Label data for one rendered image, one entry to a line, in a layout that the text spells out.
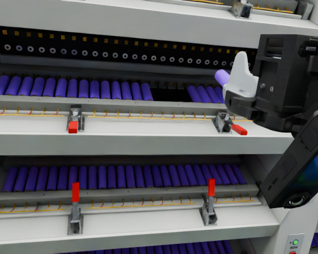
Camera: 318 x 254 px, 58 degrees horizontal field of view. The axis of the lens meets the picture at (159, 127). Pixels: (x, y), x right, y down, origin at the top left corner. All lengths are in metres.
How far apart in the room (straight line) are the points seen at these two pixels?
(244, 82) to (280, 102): 0.08
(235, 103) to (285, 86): 0.06
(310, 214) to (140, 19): 0.54
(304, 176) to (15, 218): 0.50
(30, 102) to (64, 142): 0.09
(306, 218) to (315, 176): 0.46
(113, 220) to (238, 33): 0.41
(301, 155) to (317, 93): 0.05
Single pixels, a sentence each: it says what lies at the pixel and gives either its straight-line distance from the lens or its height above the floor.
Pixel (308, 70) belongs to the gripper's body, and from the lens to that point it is 0.26.
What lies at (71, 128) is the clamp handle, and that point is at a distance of 0.42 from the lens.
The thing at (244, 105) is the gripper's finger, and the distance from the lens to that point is 0.29.
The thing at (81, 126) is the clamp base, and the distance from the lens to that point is 0.48.
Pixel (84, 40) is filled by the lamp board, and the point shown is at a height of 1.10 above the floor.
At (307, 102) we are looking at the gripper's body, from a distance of 0.26.
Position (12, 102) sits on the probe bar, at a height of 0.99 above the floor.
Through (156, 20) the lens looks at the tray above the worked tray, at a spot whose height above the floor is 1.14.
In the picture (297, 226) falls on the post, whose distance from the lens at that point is 0.73.
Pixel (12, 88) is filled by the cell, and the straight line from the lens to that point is 0.57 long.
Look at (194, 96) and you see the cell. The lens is 0.60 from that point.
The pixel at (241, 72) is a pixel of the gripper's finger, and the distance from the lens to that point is 0.34.
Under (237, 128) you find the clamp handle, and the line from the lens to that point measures 0.49.
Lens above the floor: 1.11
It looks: 17 degrees down
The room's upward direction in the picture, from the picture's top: 5 degrees clockwise
